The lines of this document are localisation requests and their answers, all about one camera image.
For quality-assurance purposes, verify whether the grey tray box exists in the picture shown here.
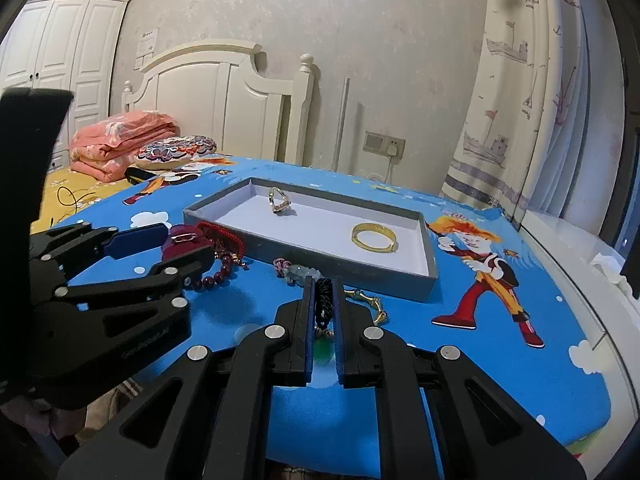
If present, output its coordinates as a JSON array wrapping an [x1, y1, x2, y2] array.
[[182, 176, 439, 304]]

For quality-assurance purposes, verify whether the white cable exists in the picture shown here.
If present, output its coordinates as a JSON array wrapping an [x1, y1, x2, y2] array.
[[370, 157, 397, 183]]

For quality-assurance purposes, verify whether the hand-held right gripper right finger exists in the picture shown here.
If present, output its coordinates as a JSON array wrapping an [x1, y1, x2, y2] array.
[[330, 276, 587, 480]]

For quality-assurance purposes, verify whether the folded pink quilt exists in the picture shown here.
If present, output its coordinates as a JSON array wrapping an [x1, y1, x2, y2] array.
[[69, 112, 178, 183]]

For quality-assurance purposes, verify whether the white lamp pole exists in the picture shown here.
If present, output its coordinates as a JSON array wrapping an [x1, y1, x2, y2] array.
[[332, 77, 351, 171]]

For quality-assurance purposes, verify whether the white wardrobe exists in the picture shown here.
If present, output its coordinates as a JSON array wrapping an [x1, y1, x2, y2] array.
[[0, 0, 132, 171]]

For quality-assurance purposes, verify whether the red string bracelet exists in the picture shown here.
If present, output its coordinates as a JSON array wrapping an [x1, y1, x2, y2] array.
[[196, 220, 247, 261]]

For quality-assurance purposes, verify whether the ship printed curtain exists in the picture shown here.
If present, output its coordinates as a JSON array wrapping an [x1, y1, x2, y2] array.
[[440, 0, 621, 226]]

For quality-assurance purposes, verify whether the plain gold bangle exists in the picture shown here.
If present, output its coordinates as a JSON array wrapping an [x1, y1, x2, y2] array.
[[351, 222, 399, 252]]

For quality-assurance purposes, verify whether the gold bamboo-link bracelet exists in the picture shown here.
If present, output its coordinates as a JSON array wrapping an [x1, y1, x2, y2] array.
[[344, 287, 389, 325]]

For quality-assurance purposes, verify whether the red flower ornament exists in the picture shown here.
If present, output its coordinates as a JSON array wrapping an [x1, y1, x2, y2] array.
[[161, 225, 213, 261]]

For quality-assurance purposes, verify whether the cream wooden headboard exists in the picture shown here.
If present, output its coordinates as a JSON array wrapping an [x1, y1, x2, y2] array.
[[121, 42, 318, 166]]

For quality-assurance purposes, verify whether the blue cartoon printed cloth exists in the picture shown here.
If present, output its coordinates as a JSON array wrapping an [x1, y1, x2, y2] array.
[[30, 155, 613, 480]]

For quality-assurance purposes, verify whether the white windowsill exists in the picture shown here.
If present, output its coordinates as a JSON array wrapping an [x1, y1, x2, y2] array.
[[520, 210, 640, 411]]

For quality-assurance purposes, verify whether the black cable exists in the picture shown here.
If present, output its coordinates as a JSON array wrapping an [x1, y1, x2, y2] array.
[[56, 185, 84, 209]]

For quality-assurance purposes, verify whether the twisted gold bangle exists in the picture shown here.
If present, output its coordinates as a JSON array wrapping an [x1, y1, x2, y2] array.
[[268, 186, 293, 215]]

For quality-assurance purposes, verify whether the white paper wall notice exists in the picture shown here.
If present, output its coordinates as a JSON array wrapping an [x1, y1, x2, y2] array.
[[134, 27, 160, 71]]

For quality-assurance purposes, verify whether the pale jade pendant pink knot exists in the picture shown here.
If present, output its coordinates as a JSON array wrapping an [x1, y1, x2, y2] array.
[[273, 257, 321, 286]]

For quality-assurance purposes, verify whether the wall socket panel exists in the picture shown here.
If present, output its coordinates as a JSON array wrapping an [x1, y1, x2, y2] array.
[[364, 131, 406, 160]]

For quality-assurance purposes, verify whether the dark red bead bracelet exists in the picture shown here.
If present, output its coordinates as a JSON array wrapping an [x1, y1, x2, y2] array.
[[182, 252, 248, 291]]

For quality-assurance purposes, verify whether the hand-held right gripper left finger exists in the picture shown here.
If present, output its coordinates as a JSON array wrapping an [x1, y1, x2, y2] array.
[[57, 276, 317, 480]]

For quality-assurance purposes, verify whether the yellow bed sheet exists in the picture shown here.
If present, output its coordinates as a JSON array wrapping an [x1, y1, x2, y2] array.
[[30, 165, 133, 233]]

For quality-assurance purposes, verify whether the round patterned cushion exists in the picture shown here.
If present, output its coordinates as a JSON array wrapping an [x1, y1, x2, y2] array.
[[135, 135, 218, 171]]

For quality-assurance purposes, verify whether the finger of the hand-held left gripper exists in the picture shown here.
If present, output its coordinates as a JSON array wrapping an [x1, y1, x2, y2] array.
[[29, 222, 169, 281], [55, 245, 216, 361]]

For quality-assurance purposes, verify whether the crumpled white tissue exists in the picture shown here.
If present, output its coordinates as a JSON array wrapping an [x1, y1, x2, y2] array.
[[590, 252, 633, 296]]

